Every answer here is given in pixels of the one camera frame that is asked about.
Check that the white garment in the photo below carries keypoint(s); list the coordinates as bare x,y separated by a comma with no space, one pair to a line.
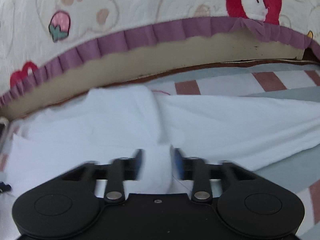
100,120

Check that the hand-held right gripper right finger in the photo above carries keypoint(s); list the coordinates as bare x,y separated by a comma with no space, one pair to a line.
178,165

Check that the beige bed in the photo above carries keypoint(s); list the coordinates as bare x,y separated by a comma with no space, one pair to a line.
175,55

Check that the checkered striped rug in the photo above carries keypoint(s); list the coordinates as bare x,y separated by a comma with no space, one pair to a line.
275,180

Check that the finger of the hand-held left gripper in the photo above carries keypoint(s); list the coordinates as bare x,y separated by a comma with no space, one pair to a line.
5,187

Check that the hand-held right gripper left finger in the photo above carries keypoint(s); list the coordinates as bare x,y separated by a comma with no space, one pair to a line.
139,165

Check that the bear print quilted blanket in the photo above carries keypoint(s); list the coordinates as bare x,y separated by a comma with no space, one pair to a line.
150,2

